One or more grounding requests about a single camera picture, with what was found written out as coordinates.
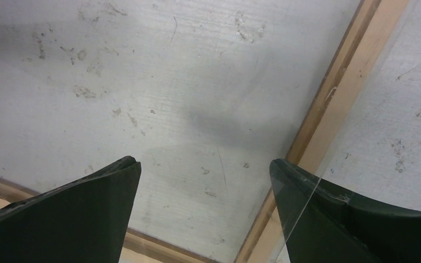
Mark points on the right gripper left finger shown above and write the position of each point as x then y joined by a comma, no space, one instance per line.
83,221

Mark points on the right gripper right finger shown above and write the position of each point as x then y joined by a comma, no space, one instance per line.
324,222

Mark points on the clear acrylic sheet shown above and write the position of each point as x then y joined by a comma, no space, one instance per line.
196,109

